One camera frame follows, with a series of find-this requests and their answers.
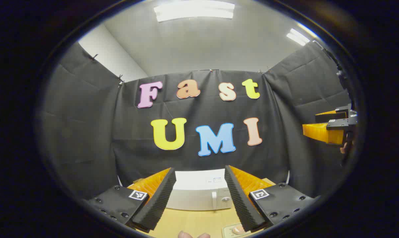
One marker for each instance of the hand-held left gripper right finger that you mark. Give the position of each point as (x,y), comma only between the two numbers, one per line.
(239,198)

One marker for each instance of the small ceiling light panel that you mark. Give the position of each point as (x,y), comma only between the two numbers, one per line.
(298,37)

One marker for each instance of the long ceiling light panel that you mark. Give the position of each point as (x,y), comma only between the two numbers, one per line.
(194,10)

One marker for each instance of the black backdrop cloth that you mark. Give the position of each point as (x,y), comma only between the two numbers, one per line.
(87,132)

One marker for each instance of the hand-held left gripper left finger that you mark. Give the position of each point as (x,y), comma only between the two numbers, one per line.
(159,198)

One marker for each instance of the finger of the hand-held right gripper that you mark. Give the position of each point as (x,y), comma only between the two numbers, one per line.
(318,132)
(330,116)

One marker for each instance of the white microwave oven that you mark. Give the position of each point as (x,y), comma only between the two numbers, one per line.
(196,198)

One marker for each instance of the pale rectangular tray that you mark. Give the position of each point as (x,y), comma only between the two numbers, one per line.
(227,232)

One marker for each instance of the yellow breaded pastry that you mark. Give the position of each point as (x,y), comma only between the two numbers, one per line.
(238,230)

